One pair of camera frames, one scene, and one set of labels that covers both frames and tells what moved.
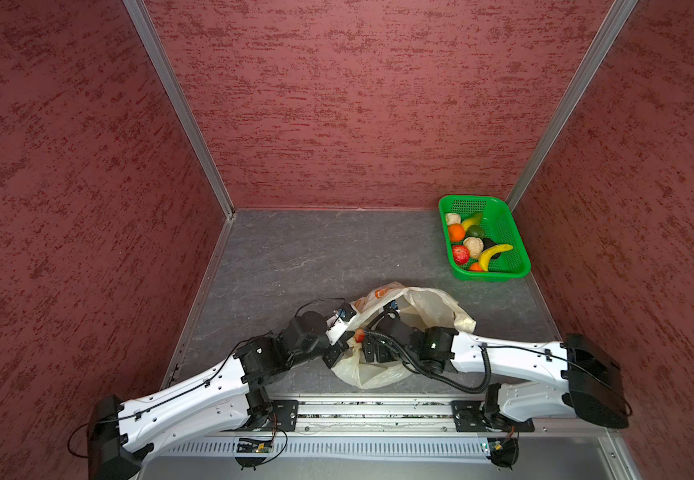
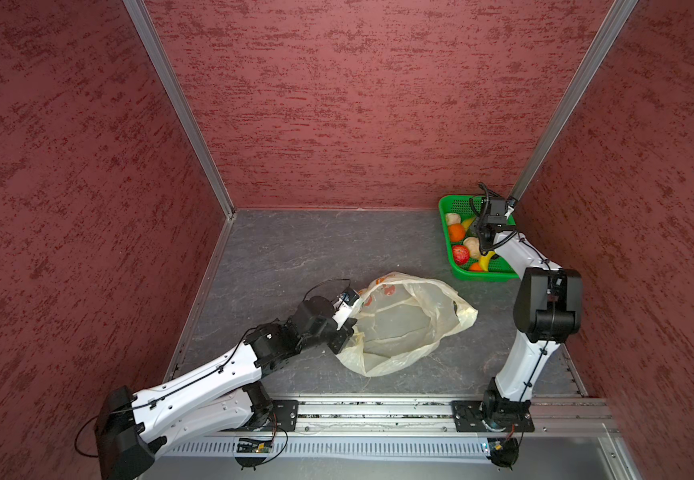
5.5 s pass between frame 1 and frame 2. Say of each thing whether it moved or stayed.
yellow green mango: stayed
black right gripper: moved
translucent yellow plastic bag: moved
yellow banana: stayed
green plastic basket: stayed
